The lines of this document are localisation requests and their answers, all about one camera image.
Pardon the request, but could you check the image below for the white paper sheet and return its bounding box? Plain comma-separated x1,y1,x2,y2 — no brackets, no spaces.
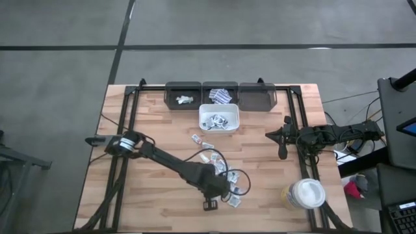
334,151,358,166

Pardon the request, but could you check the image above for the monitor with blue screen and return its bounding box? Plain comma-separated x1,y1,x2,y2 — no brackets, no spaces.
396,117,416,137

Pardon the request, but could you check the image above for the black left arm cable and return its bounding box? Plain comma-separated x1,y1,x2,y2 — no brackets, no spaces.
99,112,252,203

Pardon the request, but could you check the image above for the disinfecting wipes canister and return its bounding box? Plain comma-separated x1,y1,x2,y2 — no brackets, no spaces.
281,177,326,210

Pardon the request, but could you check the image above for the grey metal stand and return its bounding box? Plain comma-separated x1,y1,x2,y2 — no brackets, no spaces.
0,129,53,234

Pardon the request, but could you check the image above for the yellow and black cable bundle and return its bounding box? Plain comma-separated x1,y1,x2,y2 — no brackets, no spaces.
363,96,388,146

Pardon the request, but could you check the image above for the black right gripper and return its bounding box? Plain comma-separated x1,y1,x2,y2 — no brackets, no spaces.
265,115,300,161

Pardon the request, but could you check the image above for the black keyboard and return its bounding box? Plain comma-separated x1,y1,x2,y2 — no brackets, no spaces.
385,201,416,234

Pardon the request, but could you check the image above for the white plastic bin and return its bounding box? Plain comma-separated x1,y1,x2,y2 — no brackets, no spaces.
198,103,241,135

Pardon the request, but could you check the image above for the black side desk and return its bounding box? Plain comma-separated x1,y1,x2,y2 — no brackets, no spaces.
337,77,416,209

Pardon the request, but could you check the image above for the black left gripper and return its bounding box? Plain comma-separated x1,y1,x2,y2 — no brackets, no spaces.
187,162,231,200

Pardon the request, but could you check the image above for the black pole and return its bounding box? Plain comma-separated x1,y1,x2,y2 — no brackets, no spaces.
391,68,416,92

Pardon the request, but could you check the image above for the grey plastic bin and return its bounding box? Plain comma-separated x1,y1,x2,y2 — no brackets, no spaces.
164,81,203,111
239,82,278,112
201,81,241,105

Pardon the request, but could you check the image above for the black floor cable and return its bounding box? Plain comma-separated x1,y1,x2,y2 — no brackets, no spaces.
321,90,380,105

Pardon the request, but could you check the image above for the black aluminium table frame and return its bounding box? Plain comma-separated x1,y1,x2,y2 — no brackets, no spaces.
73,77,355,233

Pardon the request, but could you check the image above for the red fabric item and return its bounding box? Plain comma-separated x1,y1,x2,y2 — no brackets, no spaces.
343,181,365,200

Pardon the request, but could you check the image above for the grey fabric item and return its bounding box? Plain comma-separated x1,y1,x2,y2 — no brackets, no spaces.
356,174,370,192

